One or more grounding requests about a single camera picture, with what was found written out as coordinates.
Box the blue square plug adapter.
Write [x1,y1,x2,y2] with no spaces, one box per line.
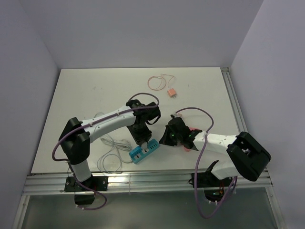
[129,146,143,162]

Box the pink triangular power strip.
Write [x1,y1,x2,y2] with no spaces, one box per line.
[183,128,202,152]

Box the teal power strip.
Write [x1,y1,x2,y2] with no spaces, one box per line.
[129,139,160,164]

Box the light blue thin cable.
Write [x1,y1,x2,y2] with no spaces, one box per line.
[96,143,127,174]

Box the pink USB charger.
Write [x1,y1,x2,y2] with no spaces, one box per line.
[167,88,177,98]

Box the light blue USB charger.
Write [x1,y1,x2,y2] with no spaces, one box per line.
[141,142,148,153]

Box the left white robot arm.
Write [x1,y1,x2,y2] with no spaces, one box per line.
[58,100,161,190]

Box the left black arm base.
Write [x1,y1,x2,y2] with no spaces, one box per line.
[64,176,108,206]

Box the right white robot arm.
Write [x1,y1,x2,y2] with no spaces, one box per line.
[159,117,272,186]

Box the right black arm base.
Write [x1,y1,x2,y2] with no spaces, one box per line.
[188,172,237,205]

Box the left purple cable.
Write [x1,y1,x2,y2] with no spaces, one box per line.
[51,93,160,210]

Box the aluminium rail frame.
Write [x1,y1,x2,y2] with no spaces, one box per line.
[12,68,286,229]

